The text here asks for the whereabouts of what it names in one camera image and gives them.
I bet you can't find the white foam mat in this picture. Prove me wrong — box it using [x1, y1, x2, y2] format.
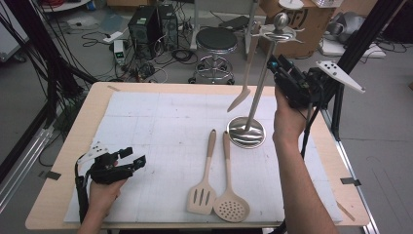
[63, 91, 344, 223]

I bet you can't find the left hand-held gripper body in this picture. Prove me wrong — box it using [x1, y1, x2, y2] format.
[77, 140, 134, 185]

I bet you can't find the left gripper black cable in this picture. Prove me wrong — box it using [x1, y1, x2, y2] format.
[74, 155, 90, 225]

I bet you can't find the wooden table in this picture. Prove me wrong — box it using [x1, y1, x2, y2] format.
[24, 81, 371, 231]

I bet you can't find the white device with green display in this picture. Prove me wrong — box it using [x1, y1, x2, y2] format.
[113, 39, 127, 65]

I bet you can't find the tangle of black floor cables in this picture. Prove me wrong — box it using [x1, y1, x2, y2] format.
[81, 30, 200, 84]

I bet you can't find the grey plastic shell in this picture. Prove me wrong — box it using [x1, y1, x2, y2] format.
[325, 11, 367, 45]

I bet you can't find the solid beige spatula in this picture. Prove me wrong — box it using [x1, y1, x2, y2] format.
[226, 20, 263, 113]

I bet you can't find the slotted beige spatula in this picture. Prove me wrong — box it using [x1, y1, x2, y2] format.
[186, 129, 217, 215]

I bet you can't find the metal utensil stand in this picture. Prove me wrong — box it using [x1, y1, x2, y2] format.
[226, 12, 306, 150]

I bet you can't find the white flat panel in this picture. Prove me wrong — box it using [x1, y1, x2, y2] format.
[319, 38, 388, 59]

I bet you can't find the aluminium rail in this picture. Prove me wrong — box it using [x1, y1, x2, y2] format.
[320, 108, 381, 234]
[0, 125, 56, 214]

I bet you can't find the black tape strip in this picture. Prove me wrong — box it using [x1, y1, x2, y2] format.
[340, 177, 362, 187]
[38, 170, 62, 181]

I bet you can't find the cardboard box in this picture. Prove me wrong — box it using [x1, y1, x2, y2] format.
[259, 0, 335, 60]

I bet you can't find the white power strip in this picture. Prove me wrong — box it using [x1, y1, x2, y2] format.
[102, 30, 125, 44]

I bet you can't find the slim black computer tower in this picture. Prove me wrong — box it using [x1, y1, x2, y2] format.
[157, 3, 179, 52]

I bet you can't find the black round stool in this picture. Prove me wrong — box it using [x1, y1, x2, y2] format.
[188, 26, 239, 86]

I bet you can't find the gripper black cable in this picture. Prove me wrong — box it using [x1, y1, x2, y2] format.
[74, 155, 90, 225]
[299, 94, 326, 161]

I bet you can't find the perforated beige skimmer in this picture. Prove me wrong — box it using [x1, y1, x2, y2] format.
[212, 130, 251, 223]

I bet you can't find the brown tape strip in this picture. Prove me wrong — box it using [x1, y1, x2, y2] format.
[335, 201, 357, 222]

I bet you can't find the white round disc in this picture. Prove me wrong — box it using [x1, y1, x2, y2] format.
[278, 0, 305, 10]

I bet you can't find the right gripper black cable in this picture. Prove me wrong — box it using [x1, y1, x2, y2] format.
[299, 94, 326, 161]

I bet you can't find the person's right hand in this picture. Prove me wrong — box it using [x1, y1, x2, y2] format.
[272, 86, 310, 144]

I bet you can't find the black metal frame post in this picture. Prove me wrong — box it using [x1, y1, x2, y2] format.
[4, 0, 98, 128]
[306, 0, 407, 141]

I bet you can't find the black flat device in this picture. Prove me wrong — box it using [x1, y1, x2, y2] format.
[218, 15, 250, 32]

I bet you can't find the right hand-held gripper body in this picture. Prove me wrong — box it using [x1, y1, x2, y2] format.
[276, 60, 366, 109]

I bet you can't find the large black computer tower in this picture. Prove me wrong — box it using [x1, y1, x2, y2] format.
[127, 5, 161, 61]

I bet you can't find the person's left hand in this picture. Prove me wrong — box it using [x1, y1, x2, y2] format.
[88, 178, 128, 217]

